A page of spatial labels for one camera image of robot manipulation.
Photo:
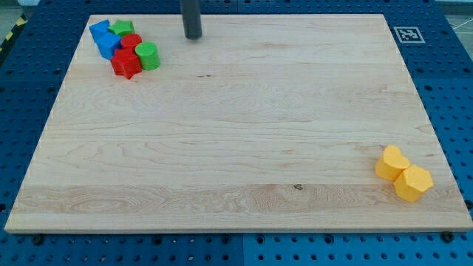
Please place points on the green cylinder block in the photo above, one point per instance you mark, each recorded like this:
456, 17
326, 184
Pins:
148, 55

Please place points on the red star block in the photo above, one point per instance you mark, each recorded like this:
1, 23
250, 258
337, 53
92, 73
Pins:
126, 63

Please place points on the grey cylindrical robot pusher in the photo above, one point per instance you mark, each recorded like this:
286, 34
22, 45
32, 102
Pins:
192, 25

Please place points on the red cylinder block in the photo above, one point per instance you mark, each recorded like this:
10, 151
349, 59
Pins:
130, 41

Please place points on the green star block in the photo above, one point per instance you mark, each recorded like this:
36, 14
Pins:
122, 28

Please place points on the blue cube block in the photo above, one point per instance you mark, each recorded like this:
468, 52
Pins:
107, 44

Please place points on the yellow heart block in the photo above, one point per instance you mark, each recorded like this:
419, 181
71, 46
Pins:
391, 163

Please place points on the blue triangular block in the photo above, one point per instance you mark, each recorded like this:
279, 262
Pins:
99, 29

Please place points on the yellow hexagon block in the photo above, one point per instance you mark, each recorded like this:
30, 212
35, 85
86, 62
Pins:
413, 183

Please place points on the white fiducial marker tag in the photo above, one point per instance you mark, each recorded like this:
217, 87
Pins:
409, 35

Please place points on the yellow black hazard tape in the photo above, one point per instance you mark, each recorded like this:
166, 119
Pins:
13, 34

